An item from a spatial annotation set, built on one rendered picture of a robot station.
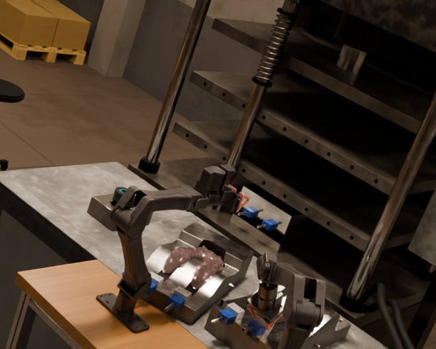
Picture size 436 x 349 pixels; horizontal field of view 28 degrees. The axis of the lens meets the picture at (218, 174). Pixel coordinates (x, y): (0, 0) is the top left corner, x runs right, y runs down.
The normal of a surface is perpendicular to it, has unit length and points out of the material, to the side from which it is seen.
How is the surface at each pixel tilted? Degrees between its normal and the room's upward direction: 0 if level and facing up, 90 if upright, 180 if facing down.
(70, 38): 90
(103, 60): 90
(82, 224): 0
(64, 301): 0
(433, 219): 90
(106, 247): 0
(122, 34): 90
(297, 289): 46
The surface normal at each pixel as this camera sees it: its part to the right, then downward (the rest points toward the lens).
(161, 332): 0.32, -0.89
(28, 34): 0.68, 0.46
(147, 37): -0.66, 0.04
